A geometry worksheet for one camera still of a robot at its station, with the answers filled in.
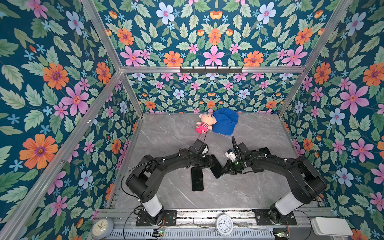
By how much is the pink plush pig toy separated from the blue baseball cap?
25 mm

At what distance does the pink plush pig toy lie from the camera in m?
1.05

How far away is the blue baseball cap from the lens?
1098mm
